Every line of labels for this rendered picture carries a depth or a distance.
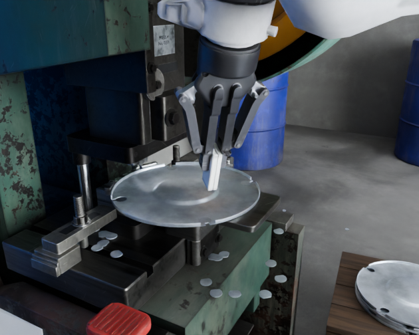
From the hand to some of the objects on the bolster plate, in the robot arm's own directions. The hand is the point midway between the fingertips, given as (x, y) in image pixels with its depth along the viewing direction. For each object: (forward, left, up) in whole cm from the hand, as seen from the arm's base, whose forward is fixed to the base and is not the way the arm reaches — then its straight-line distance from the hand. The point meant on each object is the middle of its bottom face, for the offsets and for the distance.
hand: (211, 167), depth 63 cm
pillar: (+31, -6, -16) cm, 35 cm away
